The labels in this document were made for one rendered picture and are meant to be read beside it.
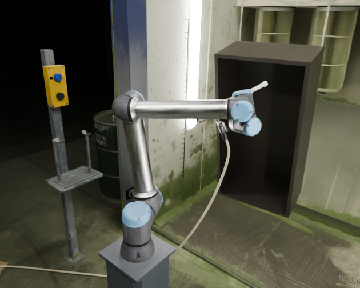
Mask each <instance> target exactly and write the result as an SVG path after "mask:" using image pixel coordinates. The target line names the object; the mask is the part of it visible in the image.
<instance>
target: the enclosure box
mask: <svg viewBox="0 0 360 288"><path fill-rule="evenodd" d="M324 49H325V47H324V46H315V45H297V44H287V43H268V42H250V41H235V42H234V43H232V44H230V45H228V46H227V47H225V48H224V49H222V50H220V51H219V52H217V53H215V54H214V66H215V99H228V98H230V97H232V96H233V92H236V91H240V90H246V89H252V88H254V87H256V86H257V85H259V84H261V83H262V82H263V81H267V83H268V85H267V86H265V87H262V88H260V89H258V90H256V91H255V92H253V93H252V94H253V101H254V108H255V114H256V118H258V119H259V120H260V122H261V129H260V131H259V133H258V134H257V135H254V136H247V135H244V134H242V133H238V132H233V131H228V132H226V134H227V136H228V139H227V140H228V142H229V146H230V158H229V162H228V165H227V169H226V172H225V175H224V177H223V180H222V183H221V185H220V187H219V189H218V194H220V195H224V196H226V197H229V198H232V199H235V200H238V201H241V202H243V203H246V204H249V205H252V206H255V207H258V208H260V209H264V210H267V211H269V212H272V213H275V214H278V215H281V216H283V217H286V218H289V216H290V214H291V212H292V210H293V207H294V205H295V203H296V201H297V199H298V197H299V195H300V193H301V189H302V182H303V176H304V172H305V164H306V158H307V151H308V147H309V140H310V133H311V127H312V122H313V115H314V109H315V102H316V98H317V91H318V84H319V78H320V73H321V67H322V60H323V53H324ZM216 131H217V174H218V183H219V180H220V178H221V175H222V172H223V169H224V166H225V163H226V159H227V145H226V142H225V140H223V138H222V135H221V133H220V132H219V129H218V126H217V124H216Z"/></svg>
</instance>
